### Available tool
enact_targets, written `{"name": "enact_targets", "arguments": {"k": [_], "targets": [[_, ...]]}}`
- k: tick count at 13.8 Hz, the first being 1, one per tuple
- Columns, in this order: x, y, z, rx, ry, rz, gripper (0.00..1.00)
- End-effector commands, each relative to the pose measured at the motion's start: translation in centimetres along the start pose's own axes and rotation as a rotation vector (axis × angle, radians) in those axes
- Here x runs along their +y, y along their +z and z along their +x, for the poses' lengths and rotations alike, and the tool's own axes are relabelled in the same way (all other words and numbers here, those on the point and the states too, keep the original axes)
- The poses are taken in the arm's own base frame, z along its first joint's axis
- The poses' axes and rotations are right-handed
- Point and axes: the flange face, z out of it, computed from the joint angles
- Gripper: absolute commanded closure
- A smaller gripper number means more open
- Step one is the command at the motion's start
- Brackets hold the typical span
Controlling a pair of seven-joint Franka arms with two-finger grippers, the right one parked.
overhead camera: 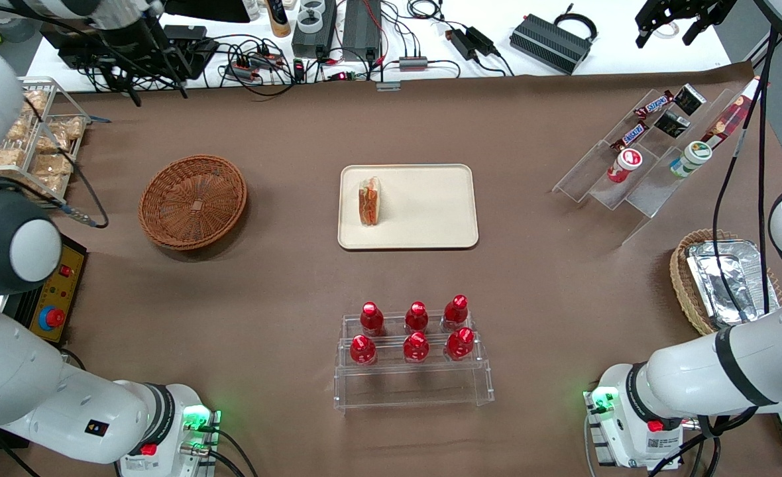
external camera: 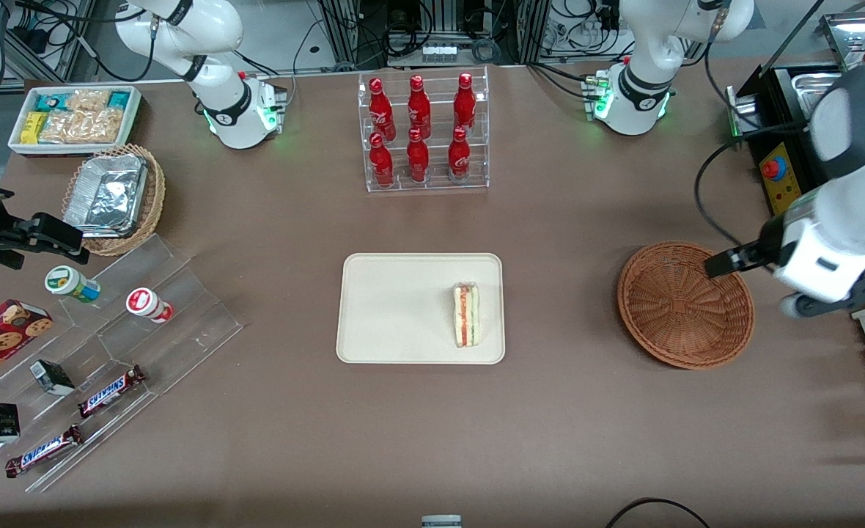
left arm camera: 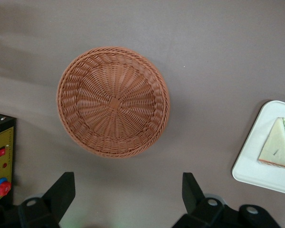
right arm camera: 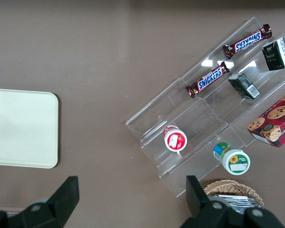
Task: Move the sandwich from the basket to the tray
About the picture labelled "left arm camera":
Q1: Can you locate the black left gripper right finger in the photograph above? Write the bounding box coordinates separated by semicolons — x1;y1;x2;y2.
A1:
172;172;231;228

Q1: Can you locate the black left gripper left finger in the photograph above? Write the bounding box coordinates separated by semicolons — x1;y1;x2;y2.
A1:
18;171;76;228

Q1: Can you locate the triangular sandwich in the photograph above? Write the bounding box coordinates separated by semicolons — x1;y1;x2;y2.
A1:
258;116;285;170

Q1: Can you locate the beige plastic serving tray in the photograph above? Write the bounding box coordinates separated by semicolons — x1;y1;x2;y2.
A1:
232;99;285;197

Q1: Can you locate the brown round wicker basket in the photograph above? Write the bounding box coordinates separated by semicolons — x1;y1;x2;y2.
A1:
56;46;171;159

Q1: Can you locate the black food warmer machine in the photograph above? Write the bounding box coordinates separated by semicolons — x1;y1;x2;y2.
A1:
0;111;17;206

